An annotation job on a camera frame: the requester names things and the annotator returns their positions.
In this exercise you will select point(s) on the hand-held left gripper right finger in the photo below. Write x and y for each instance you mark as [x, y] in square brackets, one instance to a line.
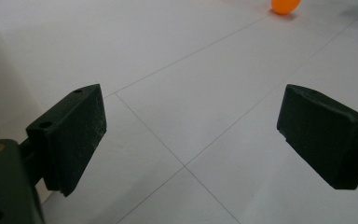
[323, 140]

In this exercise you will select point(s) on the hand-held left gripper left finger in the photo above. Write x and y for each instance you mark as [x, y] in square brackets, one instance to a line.
[74, 137]

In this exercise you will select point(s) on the orange table tennis ball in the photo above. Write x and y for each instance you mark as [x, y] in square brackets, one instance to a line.
[284, 6]

